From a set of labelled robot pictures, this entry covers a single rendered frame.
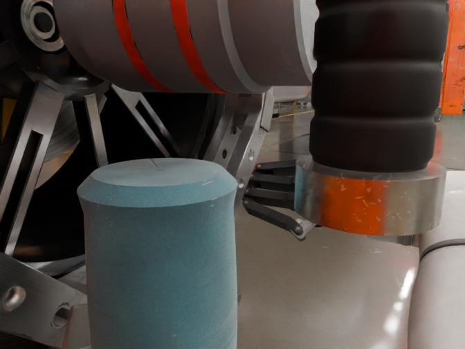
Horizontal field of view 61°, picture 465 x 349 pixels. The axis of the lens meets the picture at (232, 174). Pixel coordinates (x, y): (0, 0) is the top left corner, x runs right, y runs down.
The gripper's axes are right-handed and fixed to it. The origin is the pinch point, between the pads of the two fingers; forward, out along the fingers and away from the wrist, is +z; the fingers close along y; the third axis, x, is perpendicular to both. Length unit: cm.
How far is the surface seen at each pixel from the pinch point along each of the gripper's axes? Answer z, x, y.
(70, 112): 15.8, 18.2, -2.2
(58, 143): 15.7, 17.1, -6.5
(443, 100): -31, -240, 241
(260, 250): 42, -124, 34
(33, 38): 10.0, 30.0, -2.4
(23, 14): 10.0, 32.1, -1.6
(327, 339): -4, -87, -3
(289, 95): 5.3, -21.3, 38.4
